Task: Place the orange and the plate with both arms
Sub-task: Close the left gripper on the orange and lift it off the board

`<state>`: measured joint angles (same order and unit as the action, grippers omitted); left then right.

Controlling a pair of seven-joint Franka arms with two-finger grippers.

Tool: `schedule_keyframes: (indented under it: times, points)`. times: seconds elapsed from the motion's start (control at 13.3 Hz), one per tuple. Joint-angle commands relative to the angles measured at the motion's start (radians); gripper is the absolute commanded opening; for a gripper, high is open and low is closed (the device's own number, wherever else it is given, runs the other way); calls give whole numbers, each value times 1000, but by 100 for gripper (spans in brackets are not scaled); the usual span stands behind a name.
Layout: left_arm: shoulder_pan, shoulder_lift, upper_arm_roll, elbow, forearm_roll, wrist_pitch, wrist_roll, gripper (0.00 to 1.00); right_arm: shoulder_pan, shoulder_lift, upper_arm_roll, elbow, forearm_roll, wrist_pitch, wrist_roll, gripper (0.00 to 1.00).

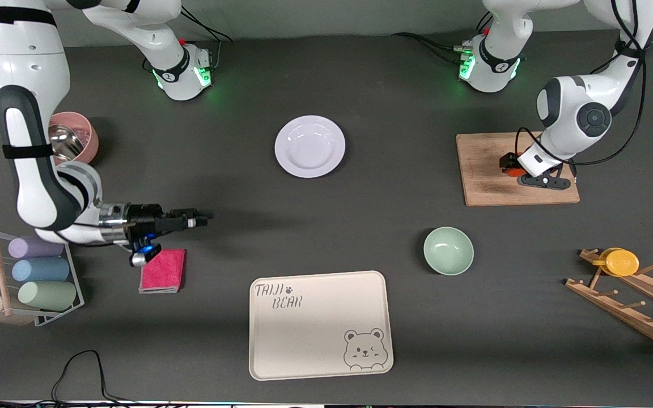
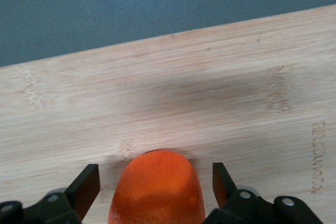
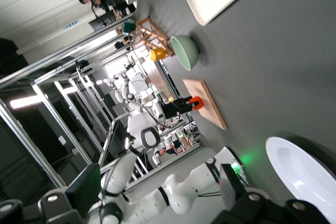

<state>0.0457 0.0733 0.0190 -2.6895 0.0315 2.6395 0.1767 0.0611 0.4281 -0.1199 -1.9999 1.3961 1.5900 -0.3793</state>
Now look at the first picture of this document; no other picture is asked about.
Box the white round plate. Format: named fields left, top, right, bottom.
left=274, top=115, right=346, bottom=179

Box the wooden cutting board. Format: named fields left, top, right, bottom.
left=456, top=131, right=581, bottom=207

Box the pink folded cloth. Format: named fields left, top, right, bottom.
left=138, top=249, right=186, bottom=294

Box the pink bowl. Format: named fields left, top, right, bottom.
left=49, top=112, right=100, bottom=166

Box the pale green bowl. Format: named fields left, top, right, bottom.
left=423, top=227, right=474, bottom=277

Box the metal scoop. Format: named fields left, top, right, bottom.
left=49, top=126, right=84, bottom=161

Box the blue cup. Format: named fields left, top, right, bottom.
left=11, top=258, right=71, bottom=283

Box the purple cup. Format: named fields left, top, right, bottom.
left=8, top=237, right=65, bottom=260

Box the green cup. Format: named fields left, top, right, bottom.
left=18, top=280, right=78, bottom=311

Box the yellow mug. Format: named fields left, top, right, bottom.
left=592, top=248, right=640, bottom=277

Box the cream bear print tray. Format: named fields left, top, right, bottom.
left=248, top=270, right=394, bottom=381

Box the wooden peg drying rack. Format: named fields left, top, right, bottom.
left=565, top=248, right=653, bottom=358

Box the black table cable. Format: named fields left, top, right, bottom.
left=52, top=350, right=134, bottom=404

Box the black right base cable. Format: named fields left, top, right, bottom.
left=176, top=7, right=234, bottom=73

